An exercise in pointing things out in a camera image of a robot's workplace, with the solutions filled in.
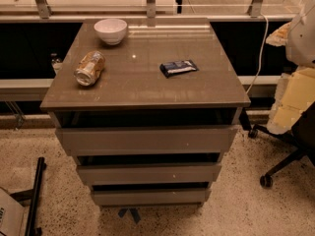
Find white ceramic bowl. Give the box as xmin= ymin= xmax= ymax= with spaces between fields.
xmin=94 ymin=19 xmax=128 ymax=45

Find grey drawer cabinet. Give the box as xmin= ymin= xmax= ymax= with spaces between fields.
xmin=41 ymin=20 xmax=250 ymax=195

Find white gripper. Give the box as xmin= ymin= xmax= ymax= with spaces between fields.
xmin=266 ymin=22 xmax=315 ymax=135

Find metal railing post left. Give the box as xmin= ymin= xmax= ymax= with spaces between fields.
xmin=34 ymin=0 xmax=51 ymax=19

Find black office chair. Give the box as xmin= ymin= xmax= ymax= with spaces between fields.
xmin=248 ymin=102 xmax=315 ymax=189

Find white cable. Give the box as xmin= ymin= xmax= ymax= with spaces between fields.
xmin=245 ymin=14 xmax=270 ymax=95

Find white cardboard box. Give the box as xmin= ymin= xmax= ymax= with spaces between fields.
xmin=0 ymin=189 xmax=24 ymax=236

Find clear bottle behind cabinet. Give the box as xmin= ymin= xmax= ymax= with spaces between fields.
xmin=51 ymin=53 xmax=63 ymax=73

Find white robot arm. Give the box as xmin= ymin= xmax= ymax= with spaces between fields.
xmin=266 ymin=0 xmax=315 ymax=135

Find grey top drawer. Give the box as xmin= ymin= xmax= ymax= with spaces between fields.
xmin=56 ymin=126 xmax=236 ymax=156

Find metal railing post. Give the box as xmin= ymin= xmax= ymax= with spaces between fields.
xmin=34 ymin=0 xmax=51 ymax=19
xmin=247 ymin=0 xmax=264 ymax=17
xmin=147 ymin=0 xmax=156 ymax=18

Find metal railing post middle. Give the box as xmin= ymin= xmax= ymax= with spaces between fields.
xmin=147 ymin=0 xmax=156 ymax=18

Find dark blue snack packet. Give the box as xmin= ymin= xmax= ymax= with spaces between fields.
xmin=159 ymin=60 xmax=199 ymax=78

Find metal railing post right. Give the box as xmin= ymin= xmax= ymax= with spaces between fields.
xmin=247 ymin=0 xmax=264 ymax=17

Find black metal stand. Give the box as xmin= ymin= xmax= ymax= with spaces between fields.
xmin=11 ymin=157 xmax=46 ymax=236

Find grey bottom drawer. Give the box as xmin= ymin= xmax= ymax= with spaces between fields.
xmin=92 ymin=188 xmax=211 ymax=207

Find grey drawer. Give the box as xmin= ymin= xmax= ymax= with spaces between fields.
xmin=92 ymin=188 xmax=211 ymax=207
xmin=77 ymin=163 xmax=221 ymax=185
xmin=56 ymin=126 xmax=236 ymax=156

